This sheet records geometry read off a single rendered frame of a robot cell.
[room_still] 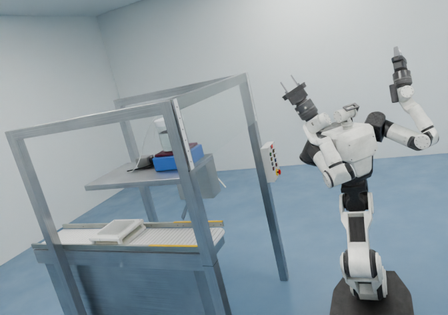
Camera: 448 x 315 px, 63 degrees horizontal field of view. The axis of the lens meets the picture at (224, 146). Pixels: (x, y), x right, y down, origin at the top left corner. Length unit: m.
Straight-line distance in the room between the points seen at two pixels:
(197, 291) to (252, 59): 3.87
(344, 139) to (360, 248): 0.57
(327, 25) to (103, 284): 4.01
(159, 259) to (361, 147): 1.25
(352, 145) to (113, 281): 1.66
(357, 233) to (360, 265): 0.18
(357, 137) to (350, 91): 3.20
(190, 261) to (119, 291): 0.68
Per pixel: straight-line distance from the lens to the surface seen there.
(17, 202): 5.35
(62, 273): 2.66
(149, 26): 6.21
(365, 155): 2.07
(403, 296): 2.58
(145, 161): 2.11
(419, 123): 2.12
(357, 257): 2.08
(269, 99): 5.44
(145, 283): 2.39
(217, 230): 2.17
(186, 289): 2.25
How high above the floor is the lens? 1.74
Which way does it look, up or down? 13 degrees down
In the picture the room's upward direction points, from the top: 13 degrees counter-clockwise
